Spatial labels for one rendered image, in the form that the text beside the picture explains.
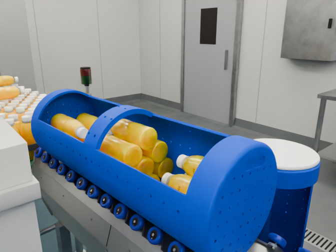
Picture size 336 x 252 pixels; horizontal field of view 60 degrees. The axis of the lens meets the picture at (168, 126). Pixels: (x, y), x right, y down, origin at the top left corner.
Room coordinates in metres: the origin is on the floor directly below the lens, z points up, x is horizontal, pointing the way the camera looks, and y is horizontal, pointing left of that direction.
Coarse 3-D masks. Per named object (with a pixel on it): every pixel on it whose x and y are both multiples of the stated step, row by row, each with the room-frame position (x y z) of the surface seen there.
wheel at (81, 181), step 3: (81, 177) 0.90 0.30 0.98; (84, 177) 0.89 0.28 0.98; (78, 180) 0.90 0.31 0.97; (81, 180) 0.89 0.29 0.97; (84, 180) 0.88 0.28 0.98; (87, 180) 0.89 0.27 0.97; (78, 183) 0.89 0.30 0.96; (81, 183) 0.88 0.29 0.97; (84, 183) 0.87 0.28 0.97; (87, 183) 0.88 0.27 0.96; (78, 186) 0.88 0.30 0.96; (81, 186) 0.87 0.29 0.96; (84, 186) 0.87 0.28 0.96; (81, 189) 0.87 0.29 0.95
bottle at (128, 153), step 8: (112, 136) 0.84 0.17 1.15; (104, 144) 0.81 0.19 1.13; (112, 144) 0.79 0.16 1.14; (120, 144) 0.78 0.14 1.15; (128, 144) 0.77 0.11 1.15; (104, 152) 0.81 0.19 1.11; (112, 152) 0.78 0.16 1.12; (120, 152) 0.75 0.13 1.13; (128, 152) 0.75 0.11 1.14; (136, 152) 0.77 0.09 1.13; (120, 160) 0.75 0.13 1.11; (128, 160) 0.75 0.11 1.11; (136, 160) 0.77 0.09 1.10
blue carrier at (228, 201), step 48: (48, 96) 1.11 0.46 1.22; (48, 144) 0.97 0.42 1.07; (96, 144) 0.76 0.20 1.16; (192, 144) 0.84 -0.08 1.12; (240, 144) 0.56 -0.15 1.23; (144, 192) 0.58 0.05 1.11; (192, 192) 0.50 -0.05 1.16; (240, 192) 0.53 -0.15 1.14; (192, 240) 0.49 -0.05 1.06; (240, 240) 0.54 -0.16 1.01
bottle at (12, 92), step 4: (0, 88) 1.57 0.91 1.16; (4, 88) 1.58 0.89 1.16; (8, 88) 1.59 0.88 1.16; (12, 88) 1.60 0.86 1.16; (16, 88) 1.62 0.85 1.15; (0, 92) 1.55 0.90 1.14; (4, 92) 1.57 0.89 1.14; (8, 92) 1.58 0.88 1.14; (12, 92) 1.59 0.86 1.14; (16, 92) 1.61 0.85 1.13; (20, 92) 1.64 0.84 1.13; (0, 96) 1.55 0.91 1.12; (4, 96) 1.57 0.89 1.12; (8, 96) 1.58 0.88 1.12; (12, 96) 1.60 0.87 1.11; (16, 96) 1.62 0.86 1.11
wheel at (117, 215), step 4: (120, 204) 0.73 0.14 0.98; (124, 204) 0.73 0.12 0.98; (116, 208) 0.73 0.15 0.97; (120, 208) 0.72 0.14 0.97; (124, 208) 0.72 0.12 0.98; (116, 212) 0.72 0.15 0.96; (120, 212) 0.71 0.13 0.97; (124, 212) 0.71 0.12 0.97; (116, 216) 0.71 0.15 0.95; (120, 216) 0.71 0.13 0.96; (124, 216) 0.71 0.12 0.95
